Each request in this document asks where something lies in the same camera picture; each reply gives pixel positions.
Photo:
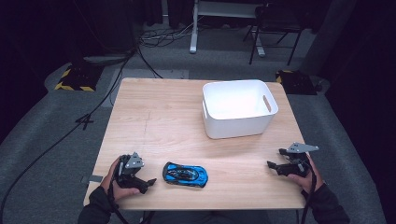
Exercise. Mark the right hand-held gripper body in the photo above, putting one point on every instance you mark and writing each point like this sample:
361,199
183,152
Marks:
295,168

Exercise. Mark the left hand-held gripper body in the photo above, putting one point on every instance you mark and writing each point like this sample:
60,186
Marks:
130,174

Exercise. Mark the blue toy car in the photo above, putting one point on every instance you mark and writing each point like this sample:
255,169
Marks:
186,174

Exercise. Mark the white plastic storage bin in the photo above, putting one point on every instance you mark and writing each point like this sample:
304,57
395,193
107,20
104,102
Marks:
239,124

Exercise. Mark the person's right hand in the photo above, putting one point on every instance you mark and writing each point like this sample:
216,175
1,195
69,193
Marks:
313,182

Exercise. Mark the person's left hand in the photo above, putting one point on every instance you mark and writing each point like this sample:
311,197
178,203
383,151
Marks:
109,186

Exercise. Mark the grey tape strip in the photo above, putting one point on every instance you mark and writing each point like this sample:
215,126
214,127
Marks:
93,179

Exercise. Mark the black tape cross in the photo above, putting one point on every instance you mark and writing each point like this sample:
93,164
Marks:
84,121

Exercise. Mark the black base with yellow edge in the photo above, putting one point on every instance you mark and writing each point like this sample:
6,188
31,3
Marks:
297,82

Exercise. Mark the black yellow striped base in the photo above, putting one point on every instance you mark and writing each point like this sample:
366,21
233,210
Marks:
79,79

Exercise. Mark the black chair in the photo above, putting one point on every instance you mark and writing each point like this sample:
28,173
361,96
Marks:
277,23

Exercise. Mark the white desk frame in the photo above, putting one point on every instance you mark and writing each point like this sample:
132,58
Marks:
194,31

